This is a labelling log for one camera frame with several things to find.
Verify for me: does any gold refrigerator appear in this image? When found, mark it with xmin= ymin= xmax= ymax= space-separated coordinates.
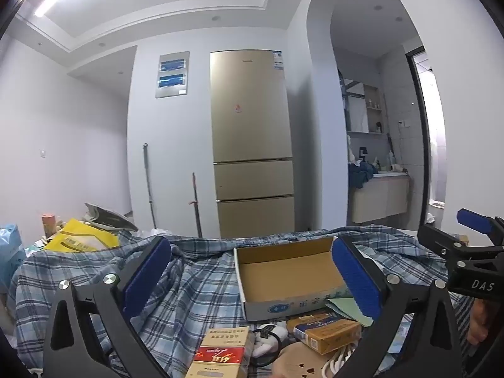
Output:
xmin=209 ymin=49 xmax=296 ymax=239

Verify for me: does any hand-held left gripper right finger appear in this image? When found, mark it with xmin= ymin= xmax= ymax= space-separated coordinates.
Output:
xmin=331 ymin=235 xmax=469 ymax=378

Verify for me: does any beige round case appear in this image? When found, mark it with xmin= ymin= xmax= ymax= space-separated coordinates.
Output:
xmin=272 ymin=341 xmax=336 ymax=378

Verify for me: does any yellow tissue pack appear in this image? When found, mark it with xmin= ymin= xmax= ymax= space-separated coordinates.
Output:
xmin=287 ymin=312 xmax=362 ymax=356

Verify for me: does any gold and red carton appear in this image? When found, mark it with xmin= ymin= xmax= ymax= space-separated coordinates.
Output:
xmin=185 ymin=327 xmax=255 ymax=378

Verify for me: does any cardboard box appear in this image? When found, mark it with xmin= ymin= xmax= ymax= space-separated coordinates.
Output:
xmin=233 ymin=236 xmax=355 ymax=321

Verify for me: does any yellow plastic bag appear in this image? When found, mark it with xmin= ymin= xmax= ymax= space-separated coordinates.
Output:
xmin=43 ymin=218 xmax=121 ymax=253

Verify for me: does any blue clothes pile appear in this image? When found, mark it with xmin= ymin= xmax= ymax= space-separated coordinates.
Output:
xmin=348 ymin=162 xmax=379 ymax=190

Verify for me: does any black door frame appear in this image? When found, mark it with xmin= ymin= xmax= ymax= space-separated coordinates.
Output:
xmin=405 ymin=45 xmax=434 ymax=230

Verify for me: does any bathroom mirror cabinet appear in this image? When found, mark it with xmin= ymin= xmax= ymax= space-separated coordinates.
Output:
xmin=341 ymin=79 xmax=385 ymax=135

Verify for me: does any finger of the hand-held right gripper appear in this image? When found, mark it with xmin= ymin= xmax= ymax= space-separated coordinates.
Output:
xmin=417 ymin=224 xmax=471 ymax=264
xmin=457 ymin=208 xmax=504 ymax=247

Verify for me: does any blue plaid cloth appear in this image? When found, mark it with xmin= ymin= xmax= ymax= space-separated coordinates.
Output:
xmin=8 ymin=224 xmax=485 ymax=378

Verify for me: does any green tissue pack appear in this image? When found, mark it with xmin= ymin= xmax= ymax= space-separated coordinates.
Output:
xmin=325 ymin=289 xmax=373 ymax=327

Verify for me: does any person's right hand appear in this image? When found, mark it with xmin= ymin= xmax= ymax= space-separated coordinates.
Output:
xmin=467 ymin=298 xmax=504 ymax=347

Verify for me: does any bathroom vanity cabinet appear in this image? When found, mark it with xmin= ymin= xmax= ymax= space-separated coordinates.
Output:
xmin=348 ymin=173 xmax=410 ymax=224

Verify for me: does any white plush hair tie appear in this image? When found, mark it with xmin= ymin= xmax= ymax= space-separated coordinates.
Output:
xmin=249 ymin=321 xmax=291 ymax=368

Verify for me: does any grey mop handle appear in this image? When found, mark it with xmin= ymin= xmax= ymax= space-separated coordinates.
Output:
xmin=143 ymin=143 xmax=157 ymax=229

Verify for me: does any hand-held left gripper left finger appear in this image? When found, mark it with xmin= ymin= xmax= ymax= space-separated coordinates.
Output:
xmin=41 ymin=235 xmax=174 ymax=378

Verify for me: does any grey crumpled bag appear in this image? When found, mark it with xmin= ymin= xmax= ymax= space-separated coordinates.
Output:
xmin=84 ymin=203 xmax=138 ymax=232

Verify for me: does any grey electrical panel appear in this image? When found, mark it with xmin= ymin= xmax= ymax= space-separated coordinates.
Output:
xmin=154 ymin=51 xmax=190 ymax=99

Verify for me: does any light blue bag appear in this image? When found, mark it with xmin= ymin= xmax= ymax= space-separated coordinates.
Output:
xmin=0 ymin=224 xmax=26 ymax=289

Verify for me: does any white cable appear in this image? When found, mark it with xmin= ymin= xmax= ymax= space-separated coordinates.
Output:
xmin=321 ymin=342 xmax=357 ymax=378

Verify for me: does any dark mop handle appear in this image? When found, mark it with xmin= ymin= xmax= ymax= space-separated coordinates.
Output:
xmin=191 ymin=172 xmax=203 ymax=238

